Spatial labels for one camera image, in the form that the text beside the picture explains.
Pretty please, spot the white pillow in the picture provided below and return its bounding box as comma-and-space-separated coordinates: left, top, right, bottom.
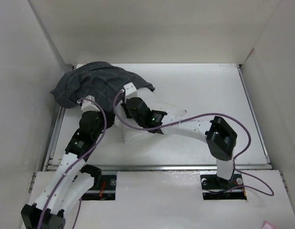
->
114, 87, 187, 144

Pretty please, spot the dark grey checked pillowcase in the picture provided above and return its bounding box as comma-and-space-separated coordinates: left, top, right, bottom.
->
51, 61, 155, 128

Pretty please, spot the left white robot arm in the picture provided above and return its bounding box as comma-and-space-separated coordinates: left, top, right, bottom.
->
21, 111, 107, 229

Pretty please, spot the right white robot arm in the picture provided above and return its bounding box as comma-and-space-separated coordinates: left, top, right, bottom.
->
121, 97, 237, 188

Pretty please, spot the pink object at corner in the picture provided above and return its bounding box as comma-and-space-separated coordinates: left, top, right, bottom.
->
262, 220, 277, 229

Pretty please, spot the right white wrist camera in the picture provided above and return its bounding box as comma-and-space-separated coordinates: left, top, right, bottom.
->
123, 83, 137, 100

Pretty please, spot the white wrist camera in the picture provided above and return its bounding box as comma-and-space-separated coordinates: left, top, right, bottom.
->
77, 95, 100, 113
123, 83, 137, 100

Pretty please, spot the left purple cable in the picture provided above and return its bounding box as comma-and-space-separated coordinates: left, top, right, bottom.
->
37, 97, 108, 229

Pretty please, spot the purple cable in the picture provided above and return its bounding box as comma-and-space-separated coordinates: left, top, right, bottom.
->
113, 90, 275, 197
37, 97, 108, 229

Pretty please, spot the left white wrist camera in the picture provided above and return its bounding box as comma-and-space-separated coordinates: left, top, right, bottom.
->
77, 95, 100, 113

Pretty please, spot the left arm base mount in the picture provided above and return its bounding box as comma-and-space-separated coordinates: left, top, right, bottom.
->
81, 174, 117, 201

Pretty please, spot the aluminium rail at table front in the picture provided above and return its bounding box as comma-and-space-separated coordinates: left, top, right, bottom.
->
95, 164, 273, 171

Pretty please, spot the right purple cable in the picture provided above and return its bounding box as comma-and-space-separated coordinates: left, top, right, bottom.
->
113, 90, 275, 197

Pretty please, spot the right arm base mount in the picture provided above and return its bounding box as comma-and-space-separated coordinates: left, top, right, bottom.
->
200, 173, 247, 200

